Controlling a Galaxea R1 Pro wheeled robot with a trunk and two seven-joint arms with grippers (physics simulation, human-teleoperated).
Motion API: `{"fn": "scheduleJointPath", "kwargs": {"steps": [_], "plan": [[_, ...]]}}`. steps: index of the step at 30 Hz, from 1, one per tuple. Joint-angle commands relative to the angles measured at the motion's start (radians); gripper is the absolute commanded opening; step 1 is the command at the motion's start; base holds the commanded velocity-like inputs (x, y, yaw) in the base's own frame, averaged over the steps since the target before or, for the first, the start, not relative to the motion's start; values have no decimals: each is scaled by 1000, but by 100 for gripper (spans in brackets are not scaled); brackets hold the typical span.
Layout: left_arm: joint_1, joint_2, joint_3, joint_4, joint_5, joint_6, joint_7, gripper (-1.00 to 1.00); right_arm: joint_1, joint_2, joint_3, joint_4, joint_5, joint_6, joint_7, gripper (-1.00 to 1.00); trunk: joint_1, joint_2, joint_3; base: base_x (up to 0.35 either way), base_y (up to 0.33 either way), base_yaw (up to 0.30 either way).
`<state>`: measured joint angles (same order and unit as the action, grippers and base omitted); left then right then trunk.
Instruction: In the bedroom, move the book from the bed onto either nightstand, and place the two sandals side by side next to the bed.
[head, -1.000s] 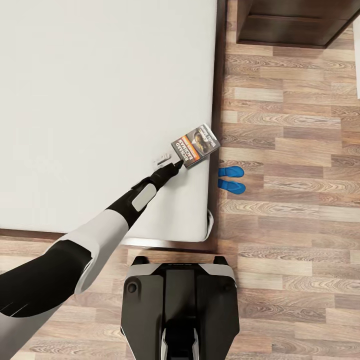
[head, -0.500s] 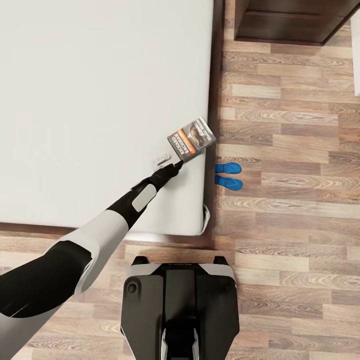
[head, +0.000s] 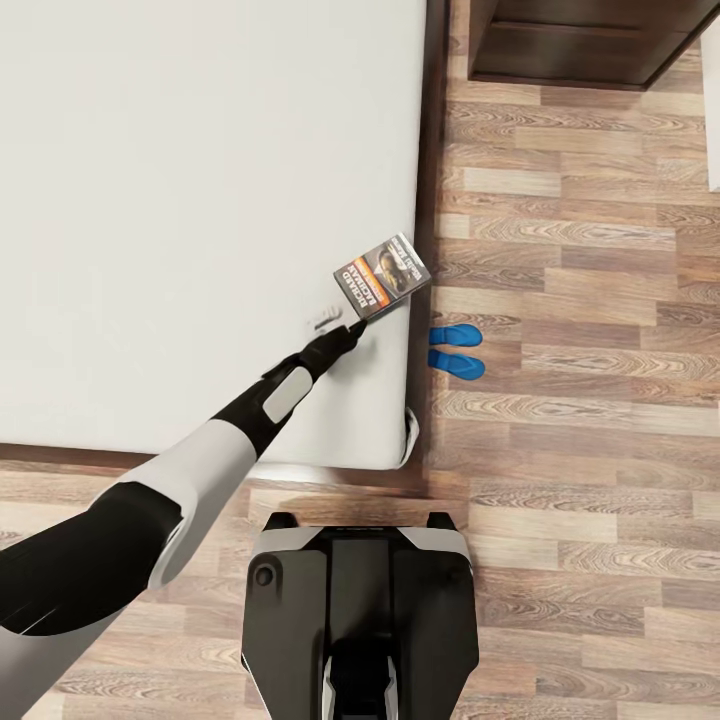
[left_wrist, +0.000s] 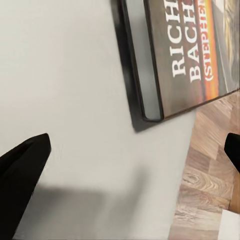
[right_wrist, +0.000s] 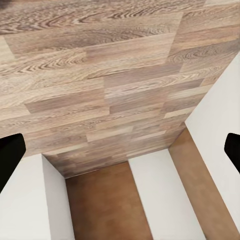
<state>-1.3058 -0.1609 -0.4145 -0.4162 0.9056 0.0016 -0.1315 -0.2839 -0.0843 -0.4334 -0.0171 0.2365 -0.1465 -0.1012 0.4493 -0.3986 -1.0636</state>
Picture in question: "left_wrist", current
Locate hardback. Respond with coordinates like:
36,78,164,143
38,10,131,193
121,0,240,124

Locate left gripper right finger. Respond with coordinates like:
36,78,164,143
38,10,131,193
224,132,240,173

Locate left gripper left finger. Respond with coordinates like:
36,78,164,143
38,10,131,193
0,132,51,240

